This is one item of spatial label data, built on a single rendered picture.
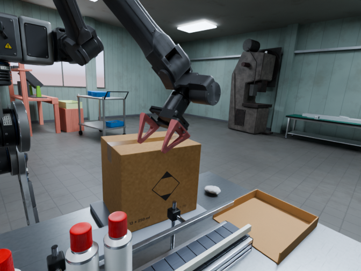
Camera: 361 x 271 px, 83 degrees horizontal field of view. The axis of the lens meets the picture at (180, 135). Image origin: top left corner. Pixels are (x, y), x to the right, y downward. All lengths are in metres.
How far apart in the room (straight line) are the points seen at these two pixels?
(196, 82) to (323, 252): 0.67
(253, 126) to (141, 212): 6.16
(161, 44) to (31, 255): 0.68
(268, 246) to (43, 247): 0.69
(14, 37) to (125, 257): 0.79
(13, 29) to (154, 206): 0.76
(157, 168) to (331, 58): 7.12
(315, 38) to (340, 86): 1.60
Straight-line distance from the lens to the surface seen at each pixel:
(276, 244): 0.82
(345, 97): 7.40
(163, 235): 0.56
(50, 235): 0.85
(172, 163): 0.70
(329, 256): 0.88
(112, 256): 0.44
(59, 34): 0.97
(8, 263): 0.40
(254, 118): 6.70
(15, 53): 0.95
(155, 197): 0.73
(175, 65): 0.51
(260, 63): 6.72
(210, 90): 0.50
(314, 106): 7.52
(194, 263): 0.57
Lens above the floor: 1.32
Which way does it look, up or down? 13 degrees down
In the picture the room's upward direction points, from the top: 3 degrees clockwise
